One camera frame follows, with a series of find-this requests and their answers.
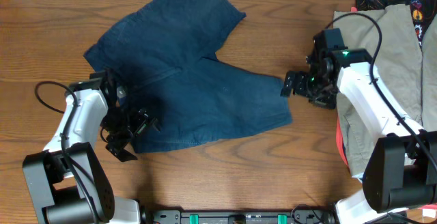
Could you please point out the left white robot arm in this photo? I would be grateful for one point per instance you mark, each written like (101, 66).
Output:
(66, 181)

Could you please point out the black patterned garment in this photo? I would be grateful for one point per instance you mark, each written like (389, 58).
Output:
(421, 11)

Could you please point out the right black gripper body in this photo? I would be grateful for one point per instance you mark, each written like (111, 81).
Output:
(300, 85)

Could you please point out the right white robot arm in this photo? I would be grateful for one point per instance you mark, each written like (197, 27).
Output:
(401, 172)

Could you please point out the navy blue shorts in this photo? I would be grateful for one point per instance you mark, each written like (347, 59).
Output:
(165, 55)

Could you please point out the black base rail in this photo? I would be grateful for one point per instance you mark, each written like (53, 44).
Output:
(299, 215)

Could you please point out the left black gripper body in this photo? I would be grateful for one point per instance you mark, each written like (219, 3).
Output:
(133, 132)

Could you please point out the red garment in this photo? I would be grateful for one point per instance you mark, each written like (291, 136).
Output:
(340, 145)

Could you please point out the khaki beige shorts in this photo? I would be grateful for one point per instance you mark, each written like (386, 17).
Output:
(408, 70)

